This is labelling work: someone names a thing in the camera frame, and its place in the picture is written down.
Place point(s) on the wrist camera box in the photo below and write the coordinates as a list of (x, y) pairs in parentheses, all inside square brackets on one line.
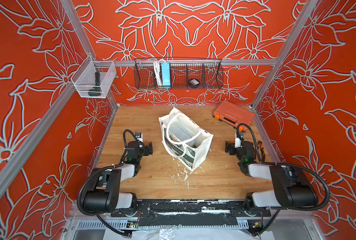
[(139, 137), (239, 136)]

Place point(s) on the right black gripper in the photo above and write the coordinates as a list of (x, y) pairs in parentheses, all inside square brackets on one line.
[(233, 152)]

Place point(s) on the light blue power bank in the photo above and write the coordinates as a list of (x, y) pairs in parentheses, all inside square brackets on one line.
[(166, 76)]

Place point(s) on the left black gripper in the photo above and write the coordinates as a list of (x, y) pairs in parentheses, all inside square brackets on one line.
[(144, 149)]

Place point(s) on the black wire wall basket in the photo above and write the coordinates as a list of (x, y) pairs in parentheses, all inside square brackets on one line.
[(148, 73)]

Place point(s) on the clear plastic wall bin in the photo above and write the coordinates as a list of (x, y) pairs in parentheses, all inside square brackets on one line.
[(84, 77)]

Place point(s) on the white printed canvas tote bag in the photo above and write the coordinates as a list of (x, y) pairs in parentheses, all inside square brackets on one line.
[(193, 152)]

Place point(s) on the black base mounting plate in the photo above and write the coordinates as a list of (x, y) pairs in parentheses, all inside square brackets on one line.
[(193, 213)]

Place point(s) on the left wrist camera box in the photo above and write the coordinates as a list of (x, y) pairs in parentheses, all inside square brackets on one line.
[(139, 137)]

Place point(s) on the orange plastic tool case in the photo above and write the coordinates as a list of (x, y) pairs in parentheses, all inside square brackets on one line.
[(232, 114)]

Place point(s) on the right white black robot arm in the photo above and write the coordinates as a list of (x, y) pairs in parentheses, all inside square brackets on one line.
[(294, 187)]

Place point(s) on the orange handled pliers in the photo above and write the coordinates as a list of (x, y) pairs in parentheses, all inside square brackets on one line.
[(261, 148)]

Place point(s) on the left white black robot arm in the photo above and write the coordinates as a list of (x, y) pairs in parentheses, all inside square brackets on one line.
[(100, 193)]

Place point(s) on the dark green flashlight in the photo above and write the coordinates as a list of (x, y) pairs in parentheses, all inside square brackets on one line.
[(96, 90)]

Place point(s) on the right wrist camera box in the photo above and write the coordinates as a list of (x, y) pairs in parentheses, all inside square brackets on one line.
[(239, 136)]

